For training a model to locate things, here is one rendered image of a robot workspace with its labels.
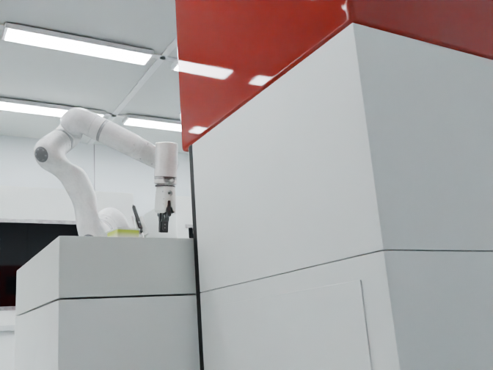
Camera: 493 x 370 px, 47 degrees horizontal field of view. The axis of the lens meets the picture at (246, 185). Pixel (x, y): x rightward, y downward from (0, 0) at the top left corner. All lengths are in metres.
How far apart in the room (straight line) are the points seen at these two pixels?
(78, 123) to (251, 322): 1.19
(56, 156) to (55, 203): 2.74
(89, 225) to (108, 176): 3.82
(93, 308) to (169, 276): 0.21
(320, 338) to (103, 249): 0.62
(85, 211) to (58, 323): 0.99
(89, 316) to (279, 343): 0.48
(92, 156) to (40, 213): 1.39
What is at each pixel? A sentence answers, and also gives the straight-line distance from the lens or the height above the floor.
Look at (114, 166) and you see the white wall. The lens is 6.17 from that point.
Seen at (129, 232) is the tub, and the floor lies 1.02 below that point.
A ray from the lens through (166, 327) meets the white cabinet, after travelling 1.47.
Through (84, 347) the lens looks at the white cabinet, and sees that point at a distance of 1.40.
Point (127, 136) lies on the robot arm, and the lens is 2.14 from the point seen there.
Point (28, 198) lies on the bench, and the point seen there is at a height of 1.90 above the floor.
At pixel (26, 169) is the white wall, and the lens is 5.95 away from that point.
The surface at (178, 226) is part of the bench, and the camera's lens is 5.26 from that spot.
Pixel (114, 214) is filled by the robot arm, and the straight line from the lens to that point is 2.41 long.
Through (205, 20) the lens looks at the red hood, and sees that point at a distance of 1.59.
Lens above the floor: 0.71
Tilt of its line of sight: 15 degrees up
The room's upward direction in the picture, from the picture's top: 4 degrees counter-clockwise
